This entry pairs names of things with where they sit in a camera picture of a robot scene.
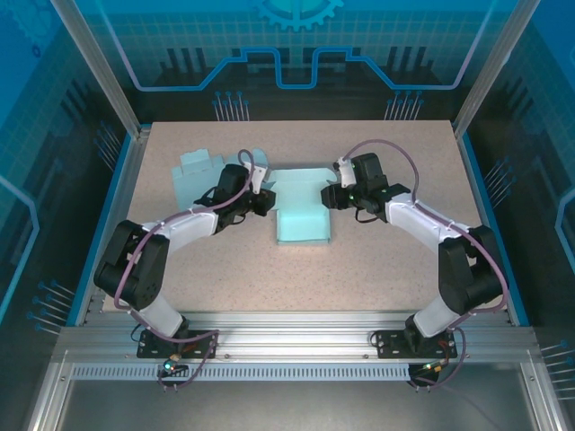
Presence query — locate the light blue paper box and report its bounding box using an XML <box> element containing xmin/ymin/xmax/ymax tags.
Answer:
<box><xmin>170</xmin><ymin>149</ymin><xmax>279</xmax><ymax>211</ymax></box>
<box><xmin>268</xmin><ymin>166</ymin><xmax>337</xmax><ymax>247</ymax></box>

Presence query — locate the blue table edge strip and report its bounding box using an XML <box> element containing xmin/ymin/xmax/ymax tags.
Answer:
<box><xmin>456</xmin><ymin>131</ymin><xmax>530</xmax><ymax>327</ymax></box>
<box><xmin>66</xmin><ymin>132</ymin><xmax>136</xmax><ymax>327</ymax></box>

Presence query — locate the grey metal bottom panel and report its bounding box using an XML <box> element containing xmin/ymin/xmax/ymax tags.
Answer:
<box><xmin>57</xmin><ymin>380</ymin><xmax>538</xmax><ymax>431</ymax></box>

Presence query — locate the aluminium mounting rail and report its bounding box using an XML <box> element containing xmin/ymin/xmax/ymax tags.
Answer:
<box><xmin>57</xmin><ymin>309</ymin><xmax>538</xmax><ymax>363</ymax></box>

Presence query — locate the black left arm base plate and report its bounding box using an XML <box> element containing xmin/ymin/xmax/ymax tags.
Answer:
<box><xmin>137</xmin><ymin>330</ymin><xmax>220</xmax><ymax>359</ymax></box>

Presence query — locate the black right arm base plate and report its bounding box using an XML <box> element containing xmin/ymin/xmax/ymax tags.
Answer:
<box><xmin>375</xmin><ymin>329</ymin><xmax>459</xmax><ymax>359</ymax></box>

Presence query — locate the slotted grey cable duct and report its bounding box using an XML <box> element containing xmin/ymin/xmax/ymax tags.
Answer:
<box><xmin>71</xmin><ymin>363</ymin><xmax>412</xmax><ymax>383</ymax></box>

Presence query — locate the aluminium frame post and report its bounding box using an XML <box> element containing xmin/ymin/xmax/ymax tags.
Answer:
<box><xmin>49</xmin><ymin>0</ymin><xmax>153</xmax><ymax>138</ymax></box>
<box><xmin>451</xmin><ymin>0</ymin><xmax>543</xmax><ymax>136</ymax></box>

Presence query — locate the aluminium lower frame bar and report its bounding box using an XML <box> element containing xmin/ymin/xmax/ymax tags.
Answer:
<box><xmin>520</xmin><ymin>361</ymin><xmax>561</xmax><ymax>431</ymax></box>
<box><xmin>24</xmin><ymin>361</ymin><xmax>75</xmax><ymax>431</ymax></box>

